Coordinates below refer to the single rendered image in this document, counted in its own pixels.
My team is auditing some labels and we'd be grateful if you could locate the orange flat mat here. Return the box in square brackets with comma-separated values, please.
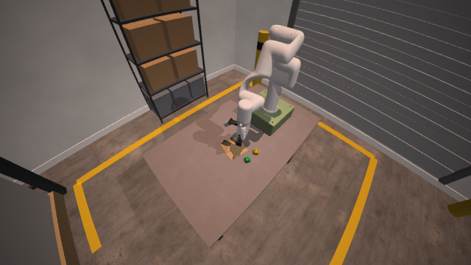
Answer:
[220, 138, 249, 160]

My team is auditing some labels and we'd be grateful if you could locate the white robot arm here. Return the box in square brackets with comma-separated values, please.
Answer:
[224, 25, 304, 127]

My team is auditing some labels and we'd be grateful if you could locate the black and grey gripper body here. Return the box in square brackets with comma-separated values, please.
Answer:
[236, 125, 249, 140]

